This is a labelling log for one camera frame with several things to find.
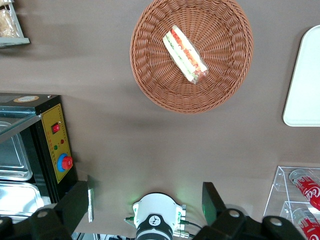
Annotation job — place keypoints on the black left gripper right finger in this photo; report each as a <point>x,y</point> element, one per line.
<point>212,202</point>

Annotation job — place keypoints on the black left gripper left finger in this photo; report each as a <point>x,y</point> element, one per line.
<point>75,200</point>

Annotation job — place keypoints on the sandwich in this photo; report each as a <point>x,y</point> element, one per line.
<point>184,57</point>

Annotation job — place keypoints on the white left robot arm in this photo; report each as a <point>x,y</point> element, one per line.
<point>156,212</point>

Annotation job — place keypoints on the round brown wicker basket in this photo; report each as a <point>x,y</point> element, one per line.
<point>191,56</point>

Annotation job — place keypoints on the beige plastic tray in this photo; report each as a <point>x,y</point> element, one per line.
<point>306,82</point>

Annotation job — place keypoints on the grey snack tray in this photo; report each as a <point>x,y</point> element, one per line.
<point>21,37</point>

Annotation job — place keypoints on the steel warmer pan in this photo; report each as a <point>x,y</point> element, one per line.
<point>17,197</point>
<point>12,155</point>

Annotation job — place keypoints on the black food warmer yellow panel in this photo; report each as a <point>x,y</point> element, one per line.
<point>53,142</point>

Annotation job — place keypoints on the clear acrylic bottle rack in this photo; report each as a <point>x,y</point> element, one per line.
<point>277,190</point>

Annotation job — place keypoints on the red cola bottle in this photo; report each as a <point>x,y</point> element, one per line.
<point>307,223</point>
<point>308,188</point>

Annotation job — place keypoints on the clear bag of crackers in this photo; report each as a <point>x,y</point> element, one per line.
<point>7,23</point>

